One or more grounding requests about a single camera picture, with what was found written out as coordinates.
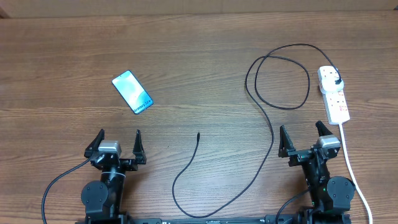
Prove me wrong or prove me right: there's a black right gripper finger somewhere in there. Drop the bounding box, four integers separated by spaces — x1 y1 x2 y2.
315 121 333 137
278 125 295 157

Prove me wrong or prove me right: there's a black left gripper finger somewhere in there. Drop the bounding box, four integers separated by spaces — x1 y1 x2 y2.
132 129 147 164
84 129 104 157

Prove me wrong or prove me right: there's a blue Galaxy smartphone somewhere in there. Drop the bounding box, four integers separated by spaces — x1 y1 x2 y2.
112 70 154 114

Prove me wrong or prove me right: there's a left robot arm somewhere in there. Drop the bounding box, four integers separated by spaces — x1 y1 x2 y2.
81 129 147 223

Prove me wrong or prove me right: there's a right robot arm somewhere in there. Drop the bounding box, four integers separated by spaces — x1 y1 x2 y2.
275 121 356 223

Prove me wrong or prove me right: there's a white charger plug adapter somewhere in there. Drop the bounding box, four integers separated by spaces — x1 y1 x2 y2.
319 77 345 94

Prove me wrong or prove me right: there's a white power strip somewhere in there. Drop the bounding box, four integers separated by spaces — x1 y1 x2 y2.
317 66 350 125

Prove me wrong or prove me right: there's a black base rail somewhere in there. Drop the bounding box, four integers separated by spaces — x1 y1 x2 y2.
76 215 352 224

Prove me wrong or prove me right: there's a white power strip cord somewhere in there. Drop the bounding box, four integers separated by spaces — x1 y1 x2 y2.
338 123 374 224

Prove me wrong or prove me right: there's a black USB charging cable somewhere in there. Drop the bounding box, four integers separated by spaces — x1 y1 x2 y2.
172 43 343 219

